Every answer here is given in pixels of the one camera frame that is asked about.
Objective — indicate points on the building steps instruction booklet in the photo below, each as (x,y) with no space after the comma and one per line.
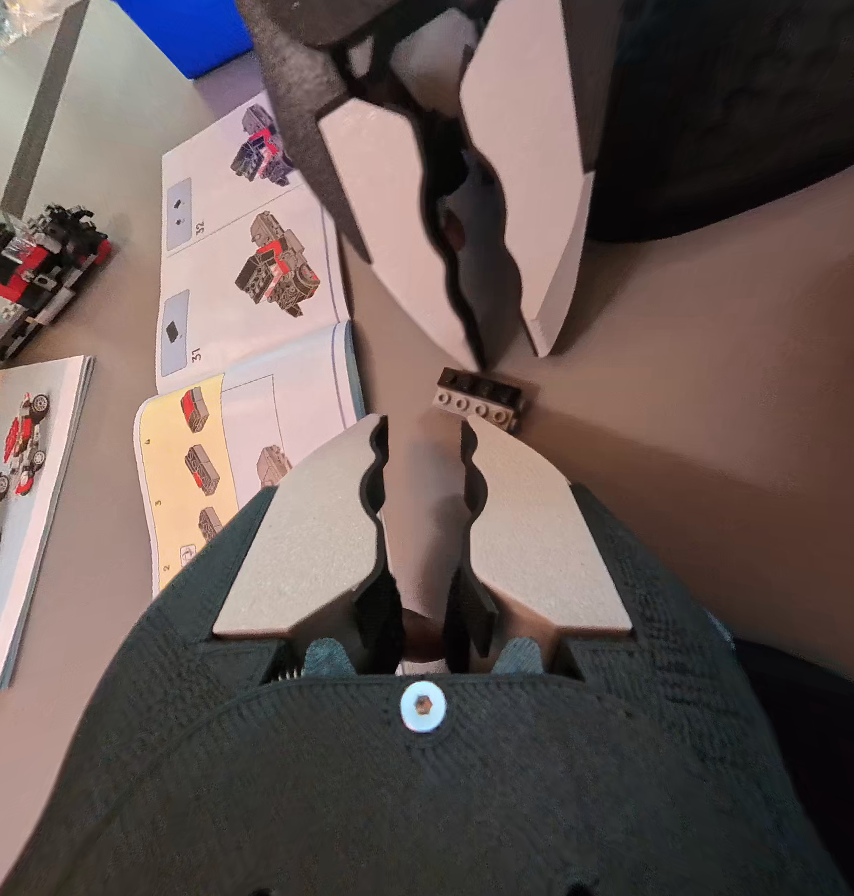
(259,350)

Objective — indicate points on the blue plastic bin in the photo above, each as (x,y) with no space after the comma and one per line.
(182,35)

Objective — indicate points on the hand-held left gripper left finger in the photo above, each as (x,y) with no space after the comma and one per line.
(301,546)

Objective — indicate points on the grey and black brick block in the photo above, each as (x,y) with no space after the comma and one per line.
(483,402)

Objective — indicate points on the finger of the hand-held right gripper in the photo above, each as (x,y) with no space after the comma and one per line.
(532,140)
(378,196)

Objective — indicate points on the light grey table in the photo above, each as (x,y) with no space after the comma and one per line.
(7,98)

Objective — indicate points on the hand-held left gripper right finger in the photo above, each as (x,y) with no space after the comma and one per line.
(546,546)

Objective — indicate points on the car cover instruction booklet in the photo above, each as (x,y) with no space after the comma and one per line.
(28,525)

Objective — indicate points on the clear plastic bag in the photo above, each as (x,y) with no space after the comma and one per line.
(14,17)

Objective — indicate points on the red black brick truck model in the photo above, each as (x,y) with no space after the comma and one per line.
(35,273)

